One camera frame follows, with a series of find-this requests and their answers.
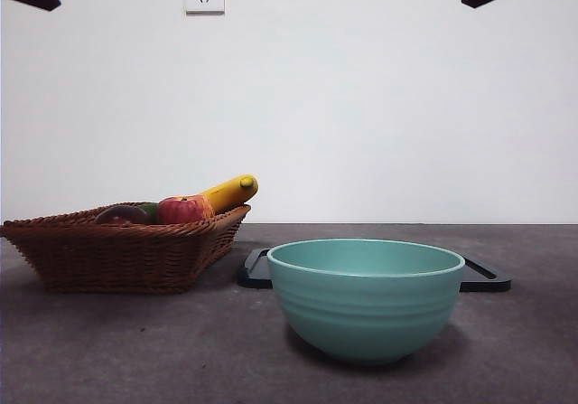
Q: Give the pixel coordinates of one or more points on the black rectangular tray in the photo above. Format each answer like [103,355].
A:
[255,277]

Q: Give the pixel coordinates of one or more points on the brown wicker basket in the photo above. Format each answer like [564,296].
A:
[122,259]

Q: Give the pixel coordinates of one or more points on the red apple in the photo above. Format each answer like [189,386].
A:
[178,212]

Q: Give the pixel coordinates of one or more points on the yellow banana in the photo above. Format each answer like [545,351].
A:
[226,196]

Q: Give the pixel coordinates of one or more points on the dark purple plum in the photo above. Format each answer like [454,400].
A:
[122,216]

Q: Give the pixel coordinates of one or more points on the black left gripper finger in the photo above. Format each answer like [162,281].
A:
[40,1]

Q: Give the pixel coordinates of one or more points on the teal ribbed bowl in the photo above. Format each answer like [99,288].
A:
[366,309]

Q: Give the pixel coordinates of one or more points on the green fruit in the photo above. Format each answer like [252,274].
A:
[151,209]

